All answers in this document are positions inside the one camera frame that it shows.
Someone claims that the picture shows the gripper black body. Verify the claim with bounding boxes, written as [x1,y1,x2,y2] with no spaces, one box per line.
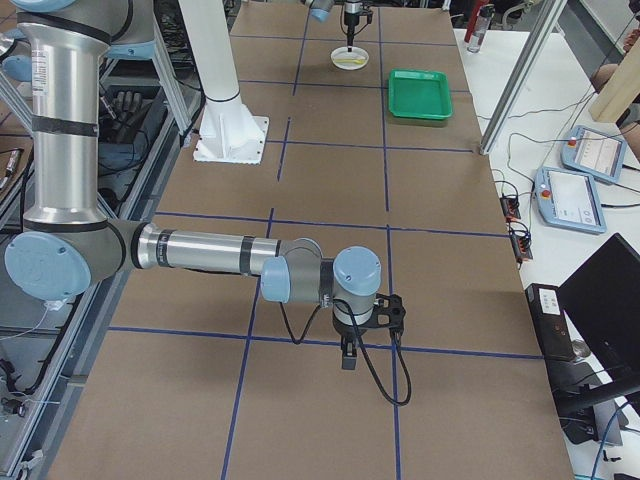
[343,0,373,28]
[332,304,375,339]

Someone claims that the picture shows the white round plate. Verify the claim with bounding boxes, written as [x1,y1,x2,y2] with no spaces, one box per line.
[330,46,369,71]

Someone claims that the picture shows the yellow plastic spoon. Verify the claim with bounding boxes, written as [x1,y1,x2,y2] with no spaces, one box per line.
[333,58,367,65]

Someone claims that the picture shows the green plastic tray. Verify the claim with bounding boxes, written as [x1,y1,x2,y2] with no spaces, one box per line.
[388,69,453,121]

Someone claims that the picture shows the clear water bottle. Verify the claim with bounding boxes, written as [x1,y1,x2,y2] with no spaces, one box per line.
[467,4,495,53]

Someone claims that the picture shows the black desktop box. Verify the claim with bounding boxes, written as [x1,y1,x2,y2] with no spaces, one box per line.
[525,283,592,363]

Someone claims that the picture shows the orange black usb hub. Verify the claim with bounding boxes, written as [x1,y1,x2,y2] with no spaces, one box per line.
[499,180,521,220]

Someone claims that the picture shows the black monitor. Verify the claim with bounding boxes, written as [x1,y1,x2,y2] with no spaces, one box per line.
[559,233,639,379]

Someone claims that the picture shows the near teach pendant tablet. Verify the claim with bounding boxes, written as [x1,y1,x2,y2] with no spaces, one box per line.
[534,167,607,235]

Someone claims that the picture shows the teach pendant tablet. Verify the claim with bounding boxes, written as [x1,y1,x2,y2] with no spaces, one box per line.
[534,167,607,235]
[560,125,628,184]

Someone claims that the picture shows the far teach pendant tablet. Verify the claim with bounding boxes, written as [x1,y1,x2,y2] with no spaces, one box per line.
[560,125,628,184]

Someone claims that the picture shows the wooden beam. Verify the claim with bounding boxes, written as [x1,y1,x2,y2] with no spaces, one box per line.
[589,41,640,123]

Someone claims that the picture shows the person in dark shirt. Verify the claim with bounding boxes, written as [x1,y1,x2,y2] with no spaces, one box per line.
[591,28,639,158]

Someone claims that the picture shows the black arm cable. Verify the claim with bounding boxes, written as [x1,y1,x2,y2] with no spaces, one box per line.
[278,298,413,406]

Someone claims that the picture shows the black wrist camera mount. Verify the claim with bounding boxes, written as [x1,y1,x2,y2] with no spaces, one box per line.
[370,293,406,335]

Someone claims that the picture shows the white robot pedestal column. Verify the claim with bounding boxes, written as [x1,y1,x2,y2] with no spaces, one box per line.
[179,0,269,165]

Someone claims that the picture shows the aluminium frame post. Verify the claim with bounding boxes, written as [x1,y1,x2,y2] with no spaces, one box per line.
[479,0,568,155]

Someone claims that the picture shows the blue network cable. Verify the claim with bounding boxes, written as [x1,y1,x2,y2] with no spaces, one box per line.
[588,397,632,480]

